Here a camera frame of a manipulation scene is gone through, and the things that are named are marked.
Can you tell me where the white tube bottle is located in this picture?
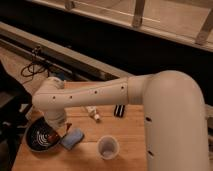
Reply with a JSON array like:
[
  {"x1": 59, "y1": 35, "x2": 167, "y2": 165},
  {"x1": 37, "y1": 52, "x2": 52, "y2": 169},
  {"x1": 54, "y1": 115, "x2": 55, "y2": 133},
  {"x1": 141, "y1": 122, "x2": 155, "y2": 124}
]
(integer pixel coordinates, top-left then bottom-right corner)
[{"x1": 86, "y1": 106, "x2": 100, "y2": 122}]

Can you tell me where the white plastic cup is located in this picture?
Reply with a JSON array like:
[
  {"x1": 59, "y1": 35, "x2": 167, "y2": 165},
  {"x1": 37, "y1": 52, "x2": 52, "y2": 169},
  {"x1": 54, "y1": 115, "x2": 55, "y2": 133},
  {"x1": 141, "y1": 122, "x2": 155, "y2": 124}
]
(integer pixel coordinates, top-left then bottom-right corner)
[{"x1": 97, "y1": 135, "x2": 120, "y2": 160}]

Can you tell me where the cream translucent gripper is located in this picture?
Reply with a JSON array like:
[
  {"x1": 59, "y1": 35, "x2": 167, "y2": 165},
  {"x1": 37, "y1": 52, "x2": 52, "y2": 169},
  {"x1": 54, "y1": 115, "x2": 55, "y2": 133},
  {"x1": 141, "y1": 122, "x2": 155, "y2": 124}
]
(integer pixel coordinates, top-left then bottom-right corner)
[{"x1": 50, "y1": 122, "x2": 67, "y2": 137}]

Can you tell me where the blue sponge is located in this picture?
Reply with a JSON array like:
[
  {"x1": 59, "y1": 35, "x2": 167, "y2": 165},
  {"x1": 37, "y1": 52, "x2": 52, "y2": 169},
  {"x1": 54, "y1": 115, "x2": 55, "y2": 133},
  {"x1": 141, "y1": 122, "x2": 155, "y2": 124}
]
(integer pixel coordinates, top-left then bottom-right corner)
[{"x1": 61, "y1": 128, "x2": 84, "y2": 150}]

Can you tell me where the black cable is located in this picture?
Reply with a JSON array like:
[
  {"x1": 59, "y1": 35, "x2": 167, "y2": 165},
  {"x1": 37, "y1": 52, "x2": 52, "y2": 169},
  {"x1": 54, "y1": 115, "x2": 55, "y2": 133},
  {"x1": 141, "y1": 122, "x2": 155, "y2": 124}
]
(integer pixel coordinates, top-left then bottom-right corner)
[{"x1": 20, "y1": 46, "x2": 54, "y2": 85}]

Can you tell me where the black chair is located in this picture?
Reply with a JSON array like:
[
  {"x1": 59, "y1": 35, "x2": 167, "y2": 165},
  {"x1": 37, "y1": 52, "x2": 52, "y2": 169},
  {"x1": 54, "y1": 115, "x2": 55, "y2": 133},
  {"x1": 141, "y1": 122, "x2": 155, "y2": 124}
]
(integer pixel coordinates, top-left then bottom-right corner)
[{"x1": 0, "y1": 61, "x2": 32, "y2": 171}]

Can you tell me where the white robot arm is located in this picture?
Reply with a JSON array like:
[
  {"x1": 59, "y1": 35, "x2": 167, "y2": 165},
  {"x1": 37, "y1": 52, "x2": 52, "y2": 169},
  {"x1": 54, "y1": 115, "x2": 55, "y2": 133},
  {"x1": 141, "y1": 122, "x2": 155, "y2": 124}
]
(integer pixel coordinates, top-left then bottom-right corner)
[{"x1": 33, "y1": 70, "x2": 210, "y2": 171}]

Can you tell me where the dark ceramic patterned bowl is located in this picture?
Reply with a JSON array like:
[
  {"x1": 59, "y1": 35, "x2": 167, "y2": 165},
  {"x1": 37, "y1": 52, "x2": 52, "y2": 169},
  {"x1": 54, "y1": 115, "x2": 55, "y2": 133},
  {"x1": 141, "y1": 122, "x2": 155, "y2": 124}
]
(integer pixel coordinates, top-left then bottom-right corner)
[{"x1": 25, "y1": 117, "x2": 60, "y2": 152}]

